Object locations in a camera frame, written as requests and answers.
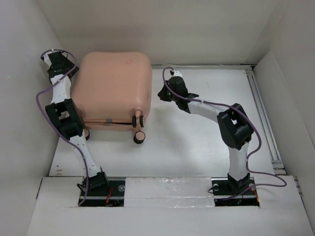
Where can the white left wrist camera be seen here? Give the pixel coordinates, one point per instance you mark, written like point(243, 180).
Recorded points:
point(45, 56)

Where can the pink hardshell suitcase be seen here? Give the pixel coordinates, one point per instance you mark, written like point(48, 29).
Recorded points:
point(113, 91)

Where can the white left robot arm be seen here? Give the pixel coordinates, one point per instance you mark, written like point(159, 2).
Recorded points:
point(64, 117)

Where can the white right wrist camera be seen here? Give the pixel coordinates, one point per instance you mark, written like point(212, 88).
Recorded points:
point(175, 73)

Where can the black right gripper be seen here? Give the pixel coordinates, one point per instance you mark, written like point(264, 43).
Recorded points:
point(163, 95)

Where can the aluminium side rail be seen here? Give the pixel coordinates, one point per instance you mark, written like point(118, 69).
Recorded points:
point(275, 156)

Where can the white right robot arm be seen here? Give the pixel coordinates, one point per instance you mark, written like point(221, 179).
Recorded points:
point(234, 128)

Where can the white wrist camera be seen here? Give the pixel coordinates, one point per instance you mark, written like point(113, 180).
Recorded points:
point(175, 73)
point(45, 56)

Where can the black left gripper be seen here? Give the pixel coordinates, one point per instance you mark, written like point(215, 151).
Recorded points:
point(69, 63)

